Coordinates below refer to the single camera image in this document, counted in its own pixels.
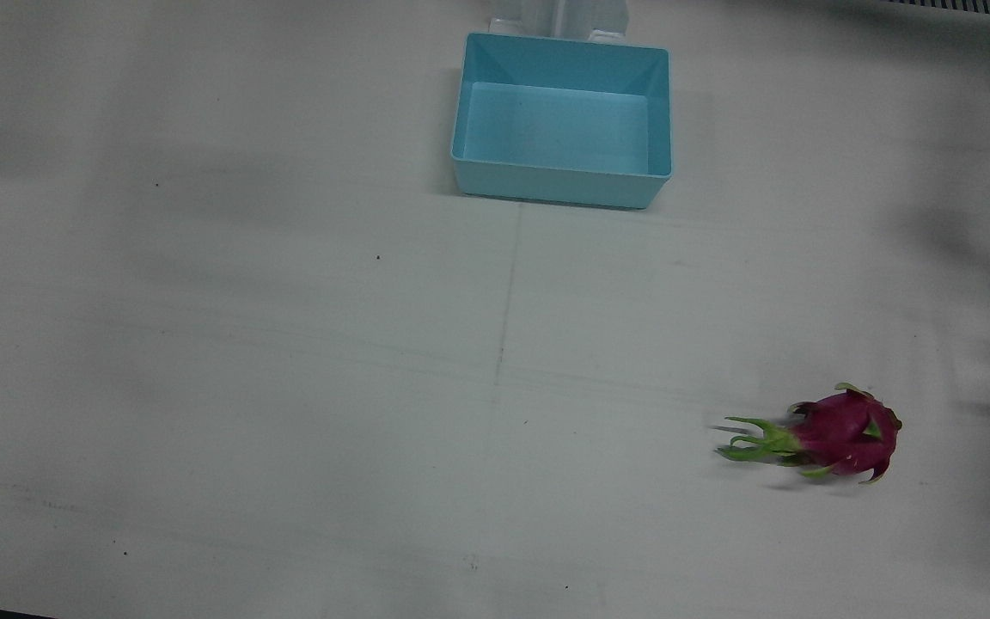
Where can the red dragon fruit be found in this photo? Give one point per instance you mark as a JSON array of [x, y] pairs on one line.
[[843, 434]]

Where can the grey ribbed panel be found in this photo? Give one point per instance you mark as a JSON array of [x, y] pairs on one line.
[[968, 7]]

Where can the light blue plastic bin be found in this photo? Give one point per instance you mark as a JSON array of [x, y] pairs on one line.
[[559, 185]]

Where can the white stand base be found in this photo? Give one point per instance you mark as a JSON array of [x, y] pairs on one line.
[[559, 17]]

